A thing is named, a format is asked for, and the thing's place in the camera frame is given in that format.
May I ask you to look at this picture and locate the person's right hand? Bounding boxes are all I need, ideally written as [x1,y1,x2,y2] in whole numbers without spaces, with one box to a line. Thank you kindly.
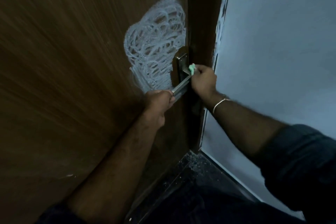
[190,64,218,102]

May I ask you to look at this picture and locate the person's left hand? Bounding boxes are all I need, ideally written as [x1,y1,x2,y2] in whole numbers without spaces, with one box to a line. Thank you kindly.
[143,90,176,130]

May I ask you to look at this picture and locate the silver metal door handle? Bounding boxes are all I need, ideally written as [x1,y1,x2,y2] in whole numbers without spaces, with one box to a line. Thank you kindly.
[170,47,192,101]

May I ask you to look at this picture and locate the brown wooden door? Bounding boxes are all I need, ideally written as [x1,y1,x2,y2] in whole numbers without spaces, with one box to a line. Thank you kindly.
[0,0,203,224]

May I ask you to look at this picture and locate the person's left forearm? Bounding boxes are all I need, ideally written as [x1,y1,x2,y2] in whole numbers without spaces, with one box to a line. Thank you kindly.
[64,116,163,224]

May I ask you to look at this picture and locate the person's right forearm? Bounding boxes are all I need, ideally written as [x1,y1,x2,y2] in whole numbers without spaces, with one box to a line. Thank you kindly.
[206,92,287,161]

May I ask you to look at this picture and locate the thin metal bracelet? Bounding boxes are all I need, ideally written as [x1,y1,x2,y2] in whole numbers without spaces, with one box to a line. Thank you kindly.
[212,98,231,116]

